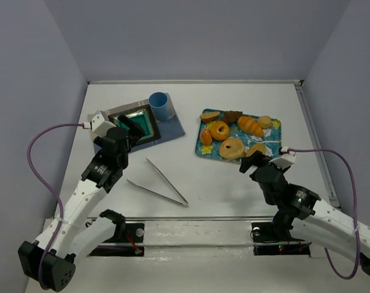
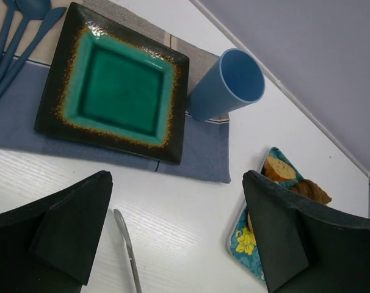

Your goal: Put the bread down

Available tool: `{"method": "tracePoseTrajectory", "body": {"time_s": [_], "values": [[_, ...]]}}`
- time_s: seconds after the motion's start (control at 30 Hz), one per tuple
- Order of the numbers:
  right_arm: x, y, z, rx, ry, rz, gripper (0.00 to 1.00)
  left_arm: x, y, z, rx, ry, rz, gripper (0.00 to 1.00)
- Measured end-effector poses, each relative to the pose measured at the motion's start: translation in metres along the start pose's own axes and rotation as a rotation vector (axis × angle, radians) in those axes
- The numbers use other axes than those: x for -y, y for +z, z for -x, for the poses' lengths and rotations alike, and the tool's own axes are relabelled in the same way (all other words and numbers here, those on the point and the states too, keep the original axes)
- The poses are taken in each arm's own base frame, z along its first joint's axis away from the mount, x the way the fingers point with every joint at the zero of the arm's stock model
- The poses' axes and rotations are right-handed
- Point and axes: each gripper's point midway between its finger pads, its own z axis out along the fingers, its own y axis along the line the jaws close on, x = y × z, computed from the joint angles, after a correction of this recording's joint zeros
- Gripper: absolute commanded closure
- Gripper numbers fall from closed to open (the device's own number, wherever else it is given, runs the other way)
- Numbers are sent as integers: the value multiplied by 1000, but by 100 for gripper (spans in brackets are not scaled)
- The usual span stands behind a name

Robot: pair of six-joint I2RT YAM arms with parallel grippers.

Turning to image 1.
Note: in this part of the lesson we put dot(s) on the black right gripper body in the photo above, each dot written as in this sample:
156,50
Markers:
252,162

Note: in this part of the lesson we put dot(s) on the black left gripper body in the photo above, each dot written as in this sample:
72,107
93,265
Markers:
133,129

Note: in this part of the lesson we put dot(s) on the orange glazed donut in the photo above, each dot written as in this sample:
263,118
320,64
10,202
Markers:
220,130

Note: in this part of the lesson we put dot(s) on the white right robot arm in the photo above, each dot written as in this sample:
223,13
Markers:
304,215

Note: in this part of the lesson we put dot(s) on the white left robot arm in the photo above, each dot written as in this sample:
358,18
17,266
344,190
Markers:
51,258

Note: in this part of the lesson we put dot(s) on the tan bread piece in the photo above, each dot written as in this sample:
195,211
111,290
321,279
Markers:
256,147

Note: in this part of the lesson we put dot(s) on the dark brown bread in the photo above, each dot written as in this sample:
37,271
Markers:
231,116

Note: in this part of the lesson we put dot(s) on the small oval bread roll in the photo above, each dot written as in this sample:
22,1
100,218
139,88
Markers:
205,137

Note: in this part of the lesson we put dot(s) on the green square plate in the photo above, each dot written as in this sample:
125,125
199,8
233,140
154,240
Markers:
143,116

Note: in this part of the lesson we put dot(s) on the pale large donut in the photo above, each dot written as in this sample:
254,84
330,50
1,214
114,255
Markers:
232,149

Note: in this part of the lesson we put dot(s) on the blue floral tray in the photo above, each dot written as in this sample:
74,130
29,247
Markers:
271,139

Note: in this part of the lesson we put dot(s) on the orange croissant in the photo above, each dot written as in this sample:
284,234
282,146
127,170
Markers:
249,125

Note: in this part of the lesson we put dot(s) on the blue cloth mat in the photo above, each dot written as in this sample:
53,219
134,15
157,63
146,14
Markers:
169,129

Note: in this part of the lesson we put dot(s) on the blue plastic cup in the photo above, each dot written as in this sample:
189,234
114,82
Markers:
159,104

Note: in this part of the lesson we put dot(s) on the small round bun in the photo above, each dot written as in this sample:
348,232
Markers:
264,121

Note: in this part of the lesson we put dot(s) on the sliced baguette piece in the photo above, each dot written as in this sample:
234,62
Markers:
208,117

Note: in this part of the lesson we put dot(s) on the metal tongs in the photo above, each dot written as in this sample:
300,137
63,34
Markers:
157,184

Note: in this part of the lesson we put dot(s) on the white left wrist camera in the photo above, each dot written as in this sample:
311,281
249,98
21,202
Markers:
101,124

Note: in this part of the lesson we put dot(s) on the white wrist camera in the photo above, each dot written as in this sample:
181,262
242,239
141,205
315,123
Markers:
101,124
286,158

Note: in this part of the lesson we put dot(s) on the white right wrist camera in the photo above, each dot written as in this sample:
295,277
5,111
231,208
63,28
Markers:
286,158

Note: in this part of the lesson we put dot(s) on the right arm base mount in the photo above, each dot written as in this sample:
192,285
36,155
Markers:
268,241

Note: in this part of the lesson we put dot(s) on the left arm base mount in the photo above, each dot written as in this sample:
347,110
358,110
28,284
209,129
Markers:
125,241

